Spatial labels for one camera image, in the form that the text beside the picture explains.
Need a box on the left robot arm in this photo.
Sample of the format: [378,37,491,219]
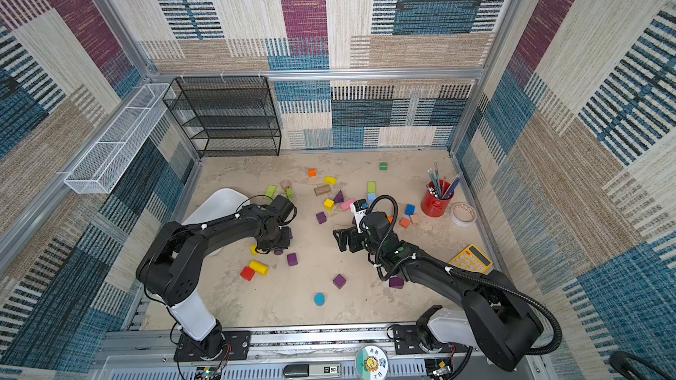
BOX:
[136,195,298,363]

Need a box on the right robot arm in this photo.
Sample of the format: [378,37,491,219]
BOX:
[333,203,563,371]

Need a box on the purple cube under arm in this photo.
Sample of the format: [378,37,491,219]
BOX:
[388,276,405,290]

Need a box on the white plastic storage bin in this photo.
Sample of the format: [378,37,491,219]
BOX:
[182,188,250,225]

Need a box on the purple cube near yellow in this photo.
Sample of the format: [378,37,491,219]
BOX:
[287,253,299,267]

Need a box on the purple cube block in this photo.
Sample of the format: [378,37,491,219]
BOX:
[315,212,327,224]

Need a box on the pink rectangular block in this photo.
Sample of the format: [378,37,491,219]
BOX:
[341,199,355,211]

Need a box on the yellow cylinder block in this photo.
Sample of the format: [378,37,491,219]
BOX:
[249,260,269,276]

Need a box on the purple triangular prism block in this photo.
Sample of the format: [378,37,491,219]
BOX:
[334,191,344,204]

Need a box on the purple cube front centre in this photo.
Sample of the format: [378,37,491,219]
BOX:
[333,274,347,290]

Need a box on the red cube block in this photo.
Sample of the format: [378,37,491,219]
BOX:
[240,267,256,281]

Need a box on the lime green long block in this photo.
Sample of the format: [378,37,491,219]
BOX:
[265,185,276,199]

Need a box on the dark wood grain block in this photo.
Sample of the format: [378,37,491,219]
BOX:
[314,184,331,196]

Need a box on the lime green rectangular block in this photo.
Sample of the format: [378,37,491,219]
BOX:
[367,181,377,194]

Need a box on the natural wood tall block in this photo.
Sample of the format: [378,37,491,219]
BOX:
[409,214,422,224]

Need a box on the blue round disc block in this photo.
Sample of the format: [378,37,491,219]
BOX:
[313,293,326,306]

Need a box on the red pencil bucket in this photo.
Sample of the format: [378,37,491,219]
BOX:
[421,179,454,217]

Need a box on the tape roll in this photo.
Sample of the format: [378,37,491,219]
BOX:
[450,202,477,228]

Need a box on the yellow calculator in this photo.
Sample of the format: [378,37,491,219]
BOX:
[449,245,494,274]

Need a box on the round green sticker badge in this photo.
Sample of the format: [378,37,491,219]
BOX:
[355,345,390,380]

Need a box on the black wire mesh shelf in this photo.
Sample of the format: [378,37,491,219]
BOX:
[163,75,282,158]

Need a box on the white wire mesh basket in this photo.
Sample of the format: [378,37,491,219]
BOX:
[64,84,169,195]

